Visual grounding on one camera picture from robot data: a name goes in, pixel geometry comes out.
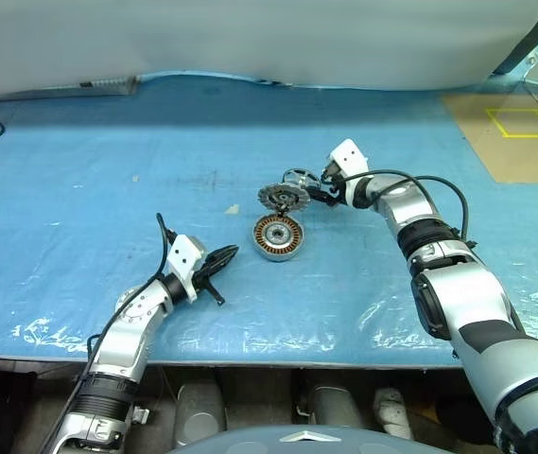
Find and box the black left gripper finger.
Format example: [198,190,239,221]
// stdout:
[203,244,240,267]
[205,247,240,278]

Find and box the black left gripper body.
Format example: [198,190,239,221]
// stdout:
[191,264,227,307]

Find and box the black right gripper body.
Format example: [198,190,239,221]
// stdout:
[319,160,349,208]

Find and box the silver spoked motor lid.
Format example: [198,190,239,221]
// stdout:
[279,167,322,191]

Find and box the silver finned rotor disc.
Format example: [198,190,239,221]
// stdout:
[256,182,316,213]

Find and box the motor housing with copper windings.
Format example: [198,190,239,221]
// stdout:
[252,213,306,261]

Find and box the blue plastic table sheet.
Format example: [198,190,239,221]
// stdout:
[0,69,538,369]

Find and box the grey rounded shape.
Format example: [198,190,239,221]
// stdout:
[174,381,226,446]
[304,384,365,429]

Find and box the white backdrop cloth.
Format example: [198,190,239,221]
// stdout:
[0,0,538,104]

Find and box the brown cardboard sheet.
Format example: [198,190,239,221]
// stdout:
[441,90,538,184]

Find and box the yellow tape square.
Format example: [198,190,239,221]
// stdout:
[485,107,538,140]

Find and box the grey robot torso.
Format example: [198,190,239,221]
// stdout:
[164,422,455,454]

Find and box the grey power strip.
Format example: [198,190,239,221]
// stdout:
[78,75,141,96]

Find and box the white rounded shape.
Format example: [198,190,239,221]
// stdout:
[373,387,415,440]

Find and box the grey diagonal bar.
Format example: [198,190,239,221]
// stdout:
[491,0,538,77]

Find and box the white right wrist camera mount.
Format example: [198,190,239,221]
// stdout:
[328,139,370,180]

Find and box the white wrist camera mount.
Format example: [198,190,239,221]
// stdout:
[328,139,370,180]
[166,234,207,304]

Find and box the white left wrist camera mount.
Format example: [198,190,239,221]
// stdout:
[166,234,207,304]

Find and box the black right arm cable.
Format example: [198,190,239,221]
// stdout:
[341,170,478,250]

